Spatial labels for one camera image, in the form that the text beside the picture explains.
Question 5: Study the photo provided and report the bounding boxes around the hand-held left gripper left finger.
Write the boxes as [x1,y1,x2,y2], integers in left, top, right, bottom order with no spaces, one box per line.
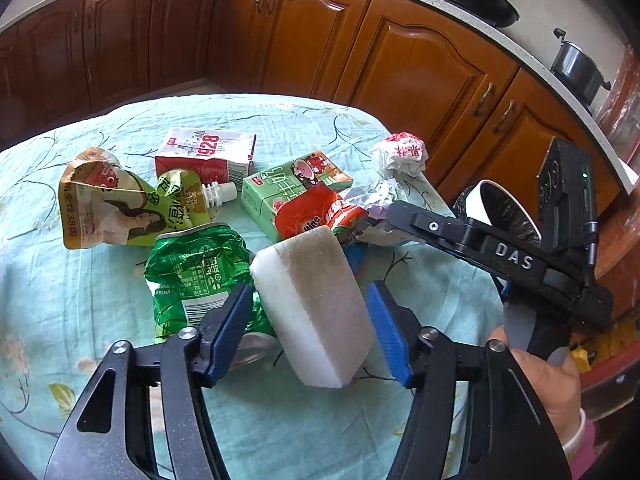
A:
[44,282,256,480]

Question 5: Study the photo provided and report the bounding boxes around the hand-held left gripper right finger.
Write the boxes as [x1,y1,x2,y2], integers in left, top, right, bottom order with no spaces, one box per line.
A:
[364,281,573,480]

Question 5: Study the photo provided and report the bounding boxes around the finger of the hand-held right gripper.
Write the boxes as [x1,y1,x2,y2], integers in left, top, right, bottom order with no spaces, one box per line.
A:
[386,201,475,257]
[345,224,426,278]

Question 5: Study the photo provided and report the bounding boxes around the white rimmed black trash bin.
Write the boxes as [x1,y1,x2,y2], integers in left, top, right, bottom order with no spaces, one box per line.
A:
[452,179,544,253]

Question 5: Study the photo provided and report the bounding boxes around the white paper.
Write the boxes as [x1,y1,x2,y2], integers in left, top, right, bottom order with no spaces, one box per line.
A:
[345,180,401,221]

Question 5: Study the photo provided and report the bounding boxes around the white sponge block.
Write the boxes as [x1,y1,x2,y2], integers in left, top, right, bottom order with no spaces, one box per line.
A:
[249,225,376,389]

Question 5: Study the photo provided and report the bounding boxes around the red snack wrapper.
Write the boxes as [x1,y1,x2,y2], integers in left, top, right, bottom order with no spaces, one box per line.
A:
[274,182,371,242]

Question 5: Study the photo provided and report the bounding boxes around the crushed green can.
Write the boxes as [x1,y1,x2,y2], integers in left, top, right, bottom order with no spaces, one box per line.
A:
[144,222,278,366]

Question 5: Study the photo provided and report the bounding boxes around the white red plastic bag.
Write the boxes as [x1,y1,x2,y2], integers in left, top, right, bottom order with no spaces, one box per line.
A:
[370,131,429,179]

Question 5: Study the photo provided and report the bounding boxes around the green drink carton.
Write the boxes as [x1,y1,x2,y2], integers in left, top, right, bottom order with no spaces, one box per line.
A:
[241,152,354,242]

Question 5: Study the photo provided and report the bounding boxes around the yellow green spout pouch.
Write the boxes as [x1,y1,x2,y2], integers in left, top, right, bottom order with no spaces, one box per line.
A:
[58,146,238,251]

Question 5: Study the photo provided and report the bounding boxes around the red white milk carton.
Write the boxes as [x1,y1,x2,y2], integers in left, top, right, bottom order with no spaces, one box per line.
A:
[154,127,257,193]

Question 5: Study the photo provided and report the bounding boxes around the person's right forearm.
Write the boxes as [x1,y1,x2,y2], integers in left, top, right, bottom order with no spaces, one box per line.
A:
[562,410,601,480]

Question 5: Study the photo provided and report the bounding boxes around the person's right hand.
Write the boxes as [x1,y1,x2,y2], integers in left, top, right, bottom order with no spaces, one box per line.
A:
[487,325,584,448]

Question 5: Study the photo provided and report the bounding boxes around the light green floral tablecloth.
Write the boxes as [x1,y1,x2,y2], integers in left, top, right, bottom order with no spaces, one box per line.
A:
[0,92,506,480]

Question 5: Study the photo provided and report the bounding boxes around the wooden base cabinets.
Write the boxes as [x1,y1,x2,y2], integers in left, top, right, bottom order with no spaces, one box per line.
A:
[0,0,626,221]

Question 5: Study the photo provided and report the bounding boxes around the steel cooking pot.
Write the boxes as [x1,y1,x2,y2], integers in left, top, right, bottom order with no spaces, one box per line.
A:
[550,29,612,103]

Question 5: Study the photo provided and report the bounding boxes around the white bangle bracelet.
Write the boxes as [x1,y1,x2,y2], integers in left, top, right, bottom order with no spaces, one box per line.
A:
[559,406,588,456]

